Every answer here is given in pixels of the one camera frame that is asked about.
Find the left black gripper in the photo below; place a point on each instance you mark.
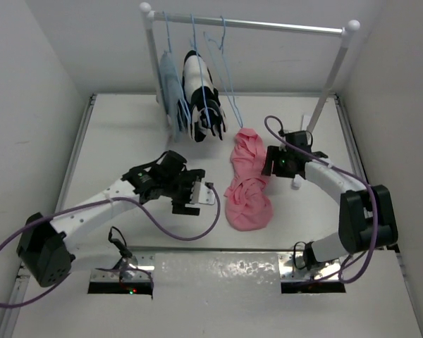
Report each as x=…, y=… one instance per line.
x=179, y=205

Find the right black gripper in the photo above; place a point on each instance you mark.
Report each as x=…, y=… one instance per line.
x=273, y=153

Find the pink t shirt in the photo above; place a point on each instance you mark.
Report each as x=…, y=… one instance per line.
x=248, y=208

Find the blue wire hanger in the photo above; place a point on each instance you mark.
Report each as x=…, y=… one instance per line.
x=228, y=84

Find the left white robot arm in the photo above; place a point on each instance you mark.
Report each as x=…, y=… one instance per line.
x=48, y=243

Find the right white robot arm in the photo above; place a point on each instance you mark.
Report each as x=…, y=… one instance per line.
x=366, y=218

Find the blue hanger with striped garment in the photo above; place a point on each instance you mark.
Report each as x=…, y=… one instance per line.
x=194, y=46

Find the black and white hanging garment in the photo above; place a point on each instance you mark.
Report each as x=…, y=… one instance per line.
x=198, y=128

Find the light blue hanging garment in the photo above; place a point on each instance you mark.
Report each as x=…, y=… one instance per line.
x=172, y=95

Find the white clothes rack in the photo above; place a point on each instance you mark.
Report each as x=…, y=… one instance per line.
x=346, y=34

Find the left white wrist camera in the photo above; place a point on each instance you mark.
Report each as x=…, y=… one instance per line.
x=202, y=194

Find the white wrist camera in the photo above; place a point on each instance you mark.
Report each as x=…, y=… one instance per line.
x=297, y=182
x=202, y=194

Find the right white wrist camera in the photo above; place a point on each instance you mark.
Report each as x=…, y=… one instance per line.
x=297, y=182

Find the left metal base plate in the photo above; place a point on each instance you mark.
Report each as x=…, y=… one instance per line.
x=138, y=269

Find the metal base plate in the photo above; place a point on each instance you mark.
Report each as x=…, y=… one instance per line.
x=292, y=269
x=138, y=269

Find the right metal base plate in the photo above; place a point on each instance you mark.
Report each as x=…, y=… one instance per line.
x=292, y=269

